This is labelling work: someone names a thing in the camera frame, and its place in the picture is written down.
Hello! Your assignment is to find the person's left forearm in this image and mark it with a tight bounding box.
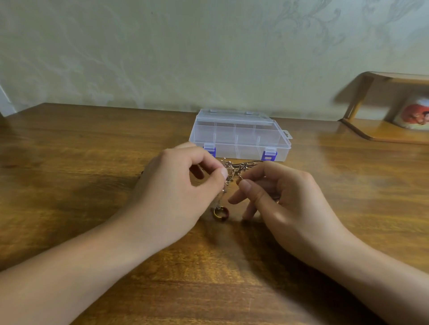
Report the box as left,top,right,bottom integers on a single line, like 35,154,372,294
0,216,154,325

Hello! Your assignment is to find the person's right hand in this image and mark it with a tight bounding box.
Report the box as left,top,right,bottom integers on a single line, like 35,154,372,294
228,161,358,270

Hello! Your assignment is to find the wooden shelf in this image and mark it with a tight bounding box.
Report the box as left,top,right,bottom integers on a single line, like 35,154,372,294
341,71,429,145

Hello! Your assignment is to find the white printed mug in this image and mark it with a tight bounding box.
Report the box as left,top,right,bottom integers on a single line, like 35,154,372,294
393,95,429,131

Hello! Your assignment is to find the clear plastic organizer box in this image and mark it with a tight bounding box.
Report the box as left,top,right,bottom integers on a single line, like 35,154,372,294
189,108,294,162

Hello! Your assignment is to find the person's left hand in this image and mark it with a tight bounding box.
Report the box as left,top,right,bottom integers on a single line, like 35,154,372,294
110,142,229,254

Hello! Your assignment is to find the person's right forearm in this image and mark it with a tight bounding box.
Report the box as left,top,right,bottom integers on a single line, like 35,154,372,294
315,237,429,325

